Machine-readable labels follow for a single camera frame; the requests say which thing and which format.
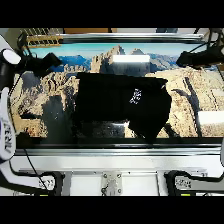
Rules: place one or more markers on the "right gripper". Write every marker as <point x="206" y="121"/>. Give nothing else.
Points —
<point x="188" y="59"/>

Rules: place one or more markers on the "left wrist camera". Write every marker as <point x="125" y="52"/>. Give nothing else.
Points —
<point x="22" y="38"/>

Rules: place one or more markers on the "black garment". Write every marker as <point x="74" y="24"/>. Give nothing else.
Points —
<point x="116" y="100"/>

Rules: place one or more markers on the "brown wooden rack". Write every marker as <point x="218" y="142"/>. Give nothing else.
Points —
<point x="41" y="39"/>

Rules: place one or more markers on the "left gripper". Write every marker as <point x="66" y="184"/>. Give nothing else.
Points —
<point x="49" y="63"/>

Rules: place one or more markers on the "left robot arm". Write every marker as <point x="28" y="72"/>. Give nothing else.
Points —
<point x="6" y="110"/>

